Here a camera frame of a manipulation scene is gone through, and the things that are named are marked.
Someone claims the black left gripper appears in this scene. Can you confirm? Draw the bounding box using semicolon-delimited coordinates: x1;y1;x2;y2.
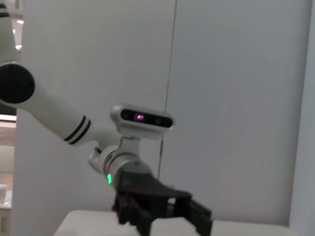
112;170;213;236

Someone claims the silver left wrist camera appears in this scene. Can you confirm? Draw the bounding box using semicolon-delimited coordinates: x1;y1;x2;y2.
109;104;176;158

